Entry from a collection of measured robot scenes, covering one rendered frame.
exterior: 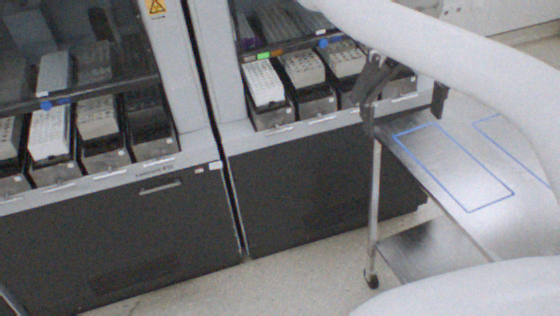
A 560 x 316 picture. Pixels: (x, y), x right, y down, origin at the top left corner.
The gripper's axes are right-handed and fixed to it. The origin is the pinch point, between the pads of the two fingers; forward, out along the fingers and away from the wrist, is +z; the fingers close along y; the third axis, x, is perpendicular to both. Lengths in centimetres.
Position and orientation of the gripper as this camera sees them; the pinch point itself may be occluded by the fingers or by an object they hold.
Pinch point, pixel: (402, 119)
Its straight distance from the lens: 91.9
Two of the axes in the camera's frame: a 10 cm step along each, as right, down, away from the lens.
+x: -3.0, -6.1, 7.3
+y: 9.5, -2.6, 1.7
